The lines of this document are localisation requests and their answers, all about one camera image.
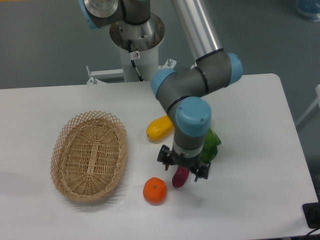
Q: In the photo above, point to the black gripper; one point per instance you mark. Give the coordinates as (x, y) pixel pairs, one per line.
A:
(186, 158)

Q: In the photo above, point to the blue object in corner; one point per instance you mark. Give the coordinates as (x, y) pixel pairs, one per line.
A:
(309, 9)

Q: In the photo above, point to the black device at table edge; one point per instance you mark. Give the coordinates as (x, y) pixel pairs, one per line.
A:
(312, 214)

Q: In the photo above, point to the purple sweet potato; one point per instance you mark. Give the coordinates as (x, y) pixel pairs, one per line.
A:
(180, 177)

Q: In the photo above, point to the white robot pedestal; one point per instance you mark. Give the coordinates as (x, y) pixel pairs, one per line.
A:
(138, 47)

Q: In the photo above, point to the orange fruit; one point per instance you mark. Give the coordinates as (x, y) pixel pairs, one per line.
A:
(154, 190)

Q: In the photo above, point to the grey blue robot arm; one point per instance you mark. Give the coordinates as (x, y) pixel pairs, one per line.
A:
(180, 94)

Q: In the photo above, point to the woven wicker basket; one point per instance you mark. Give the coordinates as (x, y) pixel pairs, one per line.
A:
(89, 156)

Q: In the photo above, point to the white frame at right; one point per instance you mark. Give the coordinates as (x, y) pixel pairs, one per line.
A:
(310, 112)

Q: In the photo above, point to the yellow mango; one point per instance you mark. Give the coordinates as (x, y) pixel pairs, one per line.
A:
(159, 128)

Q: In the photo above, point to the green bok choy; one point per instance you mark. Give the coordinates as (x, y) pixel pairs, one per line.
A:
(210, 146)

